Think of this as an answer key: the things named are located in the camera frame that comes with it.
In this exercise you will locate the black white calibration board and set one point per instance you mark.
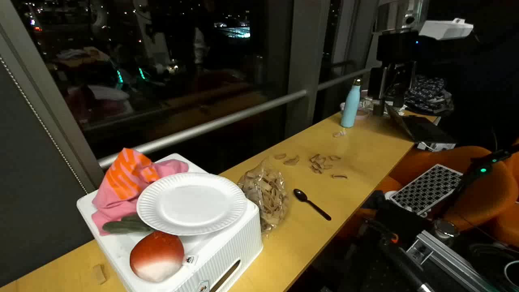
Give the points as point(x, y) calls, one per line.
point(427, 190)

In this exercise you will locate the tan rubber band pile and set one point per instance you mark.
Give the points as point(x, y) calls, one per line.
point(322, 163)

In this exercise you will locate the white paper plate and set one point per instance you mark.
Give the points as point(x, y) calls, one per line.
point(192, 203)

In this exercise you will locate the green cucumber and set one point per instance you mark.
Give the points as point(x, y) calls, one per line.
point(127, 224)

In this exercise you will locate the white box on stand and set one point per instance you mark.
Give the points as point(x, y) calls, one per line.
point(456, 28)

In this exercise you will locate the pink cloth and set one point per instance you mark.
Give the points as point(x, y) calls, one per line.
point(111, 208)

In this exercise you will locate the patterned black white cloth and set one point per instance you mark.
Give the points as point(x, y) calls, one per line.
point(429, 96)

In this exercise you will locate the light blue water bottle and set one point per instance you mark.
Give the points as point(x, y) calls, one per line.
point(349, 114)

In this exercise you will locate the red apple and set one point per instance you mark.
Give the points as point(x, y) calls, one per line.
point(156, 257)

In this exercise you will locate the aluminium frame rail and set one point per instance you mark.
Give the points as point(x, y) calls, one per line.
point(451, 268)

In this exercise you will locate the clear bag of rubber bands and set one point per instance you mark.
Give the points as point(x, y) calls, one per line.
point(265, 187)

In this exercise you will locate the black laptop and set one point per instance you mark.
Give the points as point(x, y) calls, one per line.
point(422, 132)

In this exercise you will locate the black plastic spoon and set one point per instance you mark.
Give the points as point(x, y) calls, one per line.
point(304, 198)

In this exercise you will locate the metal window railing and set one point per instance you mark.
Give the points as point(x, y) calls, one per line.
point(300, 112)

